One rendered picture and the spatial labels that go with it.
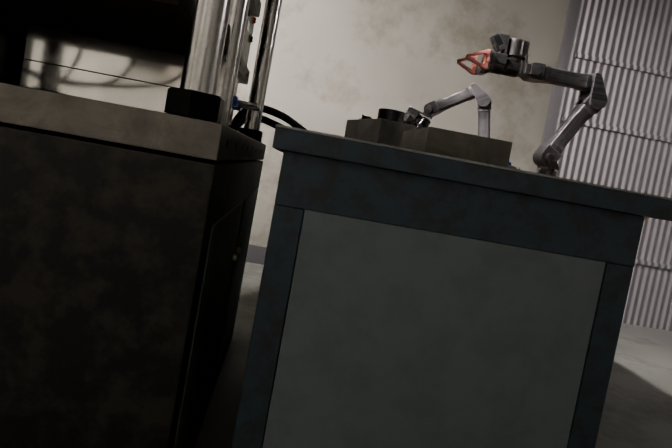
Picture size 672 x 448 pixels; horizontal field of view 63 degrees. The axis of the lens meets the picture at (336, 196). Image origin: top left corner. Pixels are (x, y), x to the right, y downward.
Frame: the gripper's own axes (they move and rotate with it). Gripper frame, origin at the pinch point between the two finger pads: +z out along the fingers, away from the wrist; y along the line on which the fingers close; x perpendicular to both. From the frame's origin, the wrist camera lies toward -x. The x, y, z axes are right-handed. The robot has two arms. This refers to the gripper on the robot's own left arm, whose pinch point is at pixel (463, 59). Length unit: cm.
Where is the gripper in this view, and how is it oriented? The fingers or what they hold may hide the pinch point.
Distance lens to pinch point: 201.1
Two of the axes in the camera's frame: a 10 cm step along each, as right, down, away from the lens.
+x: -1.6, 9.9, 0.6
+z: -9.8, -1.6, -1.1
